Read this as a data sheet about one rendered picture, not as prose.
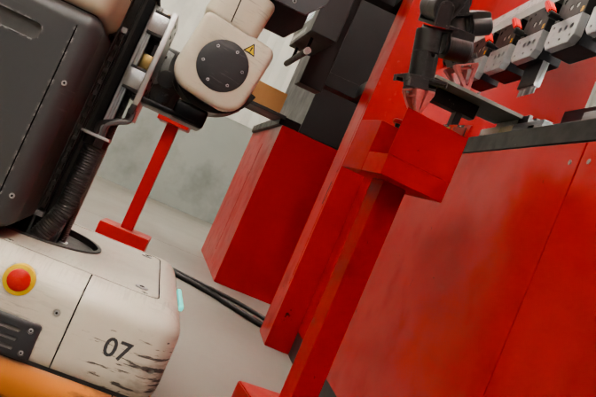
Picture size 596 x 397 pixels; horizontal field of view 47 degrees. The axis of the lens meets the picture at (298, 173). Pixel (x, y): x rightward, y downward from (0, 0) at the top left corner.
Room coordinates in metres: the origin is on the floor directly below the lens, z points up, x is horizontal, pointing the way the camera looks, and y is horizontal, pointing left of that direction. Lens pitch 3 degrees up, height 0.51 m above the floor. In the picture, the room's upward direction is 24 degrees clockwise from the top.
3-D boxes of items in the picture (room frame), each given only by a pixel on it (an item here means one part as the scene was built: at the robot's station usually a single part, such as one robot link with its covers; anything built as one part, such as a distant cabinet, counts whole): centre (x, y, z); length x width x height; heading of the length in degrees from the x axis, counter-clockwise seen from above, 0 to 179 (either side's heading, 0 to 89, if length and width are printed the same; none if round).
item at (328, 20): (3.01, 0.18, 1.42); 0.45 x 0.12 x 0.36; 12
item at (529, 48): (1.91, -0.49, 1.26); 0.15 x 0.09 x 0.17; 7
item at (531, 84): (1.89, -0.50, 1.13); 0.10 x 0.02 x 0.10; 7
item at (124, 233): (3.41, 0.67, 0.42); 0.25 x 0.20 x 0.83; 97
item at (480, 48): (2.31, -0.44, 1.26); 0.15 x 0.09 x 0.17; 7
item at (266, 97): (3.90, 0.35, 1.05); 0.30 x 0.28 x 0.14; 11
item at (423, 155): (1.51, -0.20, 0.75); 0.20 x 0.16 x 0.18; 20
